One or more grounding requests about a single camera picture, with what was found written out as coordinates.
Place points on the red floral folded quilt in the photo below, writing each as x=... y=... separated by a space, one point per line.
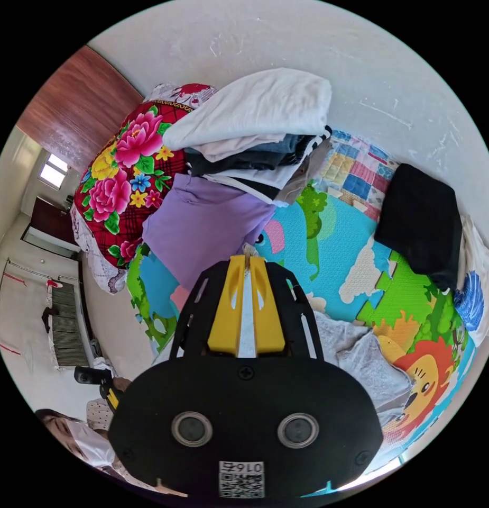
x=121 y=186

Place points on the brown wooden cupboard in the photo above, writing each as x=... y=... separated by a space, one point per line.
x=75 y=107

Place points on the person's left hand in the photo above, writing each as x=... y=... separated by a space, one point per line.
x=121 y=385

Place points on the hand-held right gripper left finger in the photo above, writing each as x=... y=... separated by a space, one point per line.
x=224 y=317

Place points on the bed with cartoon mat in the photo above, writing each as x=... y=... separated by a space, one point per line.
x=339 y=246

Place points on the person's body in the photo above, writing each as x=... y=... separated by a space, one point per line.
x=85 y=440

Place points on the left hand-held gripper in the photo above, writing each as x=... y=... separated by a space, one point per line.
x=104 y=391

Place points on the gray t-shirt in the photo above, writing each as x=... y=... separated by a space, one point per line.
x=359 y=349

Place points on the small pile of clothes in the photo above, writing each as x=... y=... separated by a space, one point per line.
x=420 y=222

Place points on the tall pile of clothes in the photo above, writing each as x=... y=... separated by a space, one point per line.
x=244 y=111

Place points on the radiator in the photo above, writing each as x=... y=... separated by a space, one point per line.
x=69 y=325

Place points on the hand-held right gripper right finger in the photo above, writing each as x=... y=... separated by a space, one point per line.
x=268 y=321

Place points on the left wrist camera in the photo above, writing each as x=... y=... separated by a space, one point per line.
x=87 y=375

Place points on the window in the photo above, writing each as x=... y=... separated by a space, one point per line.
x=53 y=168

